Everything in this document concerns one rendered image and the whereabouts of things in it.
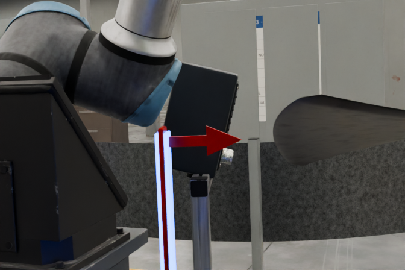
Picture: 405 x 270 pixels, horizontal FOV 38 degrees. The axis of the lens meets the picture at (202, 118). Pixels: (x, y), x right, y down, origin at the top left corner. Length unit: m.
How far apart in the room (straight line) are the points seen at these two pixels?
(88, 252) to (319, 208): 1.73
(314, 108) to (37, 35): 0.56
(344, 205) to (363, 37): 4.32
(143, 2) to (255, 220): 1.65
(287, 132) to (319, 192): 1.94
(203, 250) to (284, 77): 5.81
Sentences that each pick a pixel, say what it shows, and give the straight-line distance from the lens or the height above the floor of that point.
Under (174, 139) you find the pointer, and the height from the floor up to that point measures 1.18.
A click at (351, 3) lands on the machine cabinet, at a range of 6.68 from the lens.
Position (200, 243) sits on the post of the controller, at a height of 0.94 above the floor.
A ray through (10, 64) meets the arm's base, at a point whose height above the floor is 1.26.
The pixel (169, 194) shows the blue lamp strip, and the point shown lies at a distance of 0.47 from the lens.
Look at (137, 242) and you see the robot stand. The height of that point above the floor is 0.99.
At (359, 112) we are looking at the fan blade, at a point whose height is 1.20.
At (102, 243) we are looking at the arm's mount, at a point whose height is 1.01.
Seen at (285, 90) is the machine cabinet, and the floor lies 0.99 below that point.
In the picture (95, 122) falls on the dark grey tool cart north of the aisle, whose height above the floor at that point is 0.69.
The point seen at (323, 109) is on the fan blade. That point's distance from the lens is 0.40.
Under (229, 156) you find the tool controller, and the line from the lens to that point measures 1.09.
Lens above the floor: 1.23
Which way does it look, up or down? 4 degrees down
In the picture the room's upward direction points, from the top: 2 degrees counter-clockwise
